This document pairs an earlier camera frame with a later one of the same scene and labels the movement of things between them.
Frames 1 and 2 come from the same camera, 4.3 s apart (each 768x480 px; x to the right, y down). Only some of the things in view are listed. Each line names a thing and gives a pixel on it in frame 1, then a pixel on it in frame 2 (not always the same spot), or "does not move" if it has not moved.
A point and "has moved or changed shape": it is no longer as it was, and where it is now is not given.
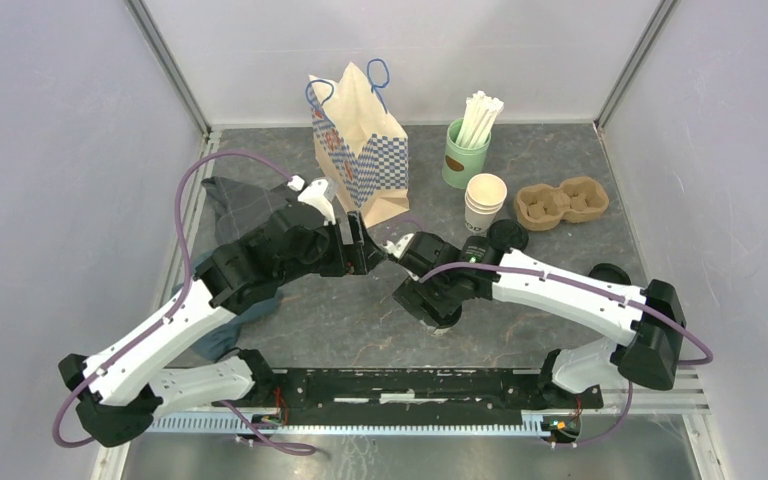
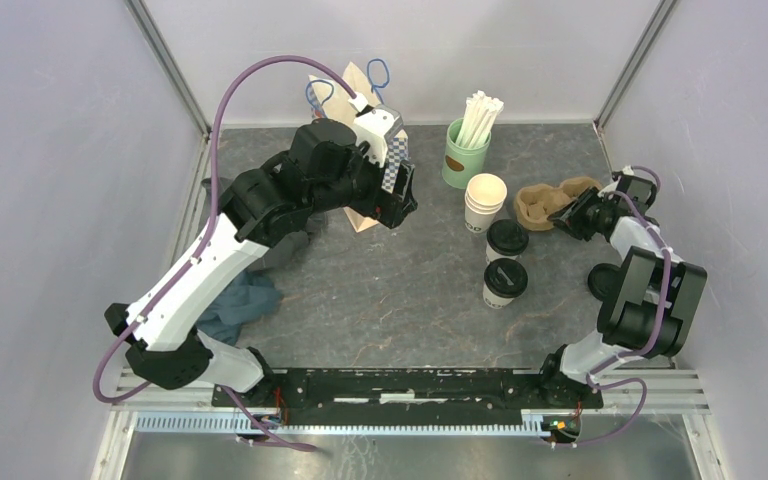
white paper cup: (433, 330) has moved or changed shape
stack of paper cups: (483, 199) does not move
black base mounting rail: (422, 395) does not move
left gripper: (350, 260) to (384, 206)
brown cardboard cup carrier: (542, 206) does not move
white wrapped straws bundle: (479, 119) does not move
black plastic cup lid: (506, 234) does not move
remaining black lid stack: (610, 272) does not move
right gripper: (412, 293) to (569, 218)
